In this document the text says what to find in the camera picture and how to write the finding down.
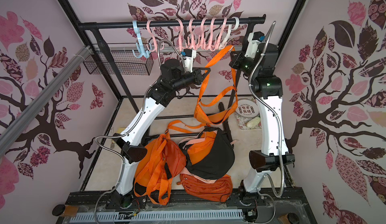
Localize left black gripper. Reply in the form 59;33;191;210
170;66;208;91

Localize bright orange sling bag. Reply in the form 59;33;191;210
192;44;239;126

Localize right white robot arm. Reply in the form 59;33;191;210
230;41;295;197

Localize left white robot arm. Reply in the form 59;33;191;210
116;59;211;198

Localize pink plastic hook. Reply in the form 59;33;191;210
206;17;216;51
215;16;229;51
146;20;158;53
186;18;198;51
196;17;208;50
176;19;188;52

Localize white plastic hook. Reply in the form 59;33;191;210
219;16;240;50

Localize light blue plastic hook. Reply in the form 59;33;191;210
132;21;150;59

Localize peach pink bag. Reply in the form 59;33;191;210
179;130;218;148

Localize dark orange waist bag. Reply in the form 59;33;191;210
177;174;233;203

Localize round plate with characters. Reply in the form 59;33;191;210
236;99;259;118

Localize right metal flex conduit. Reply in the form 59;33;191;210
248;21;284;198

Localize metal flex conduit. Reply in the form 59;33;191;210
94;39;184;224
248;21;284;198

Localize floral cloth mat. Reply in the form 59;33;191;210
235;98;261;130

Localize white toy radish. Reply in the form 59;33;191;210
246;116;261;128

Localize yellow sponge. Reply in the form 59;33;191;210
116;127;125;136

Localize black clothes rack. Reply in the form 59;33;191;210
77;14;266;113

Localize left metal flex conduit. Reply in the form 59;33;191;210
94;39;184;224

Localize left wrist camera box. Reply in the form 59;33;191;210
182;49;197;72

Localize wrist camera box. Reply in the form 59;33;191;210
245;32;265;59
182;49;197;72

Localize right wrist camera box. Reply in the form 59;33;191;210
245;32;265;59

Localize black wire basket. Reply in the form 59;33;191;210
83;43;154;75

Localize orange backpack with straps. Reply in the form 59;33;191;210
134;135;187;206

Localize white perforated cable tray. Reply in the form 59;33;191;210
69;209;243;224

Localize grey aluminium rail left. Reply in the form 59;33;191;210
1;46;91;156

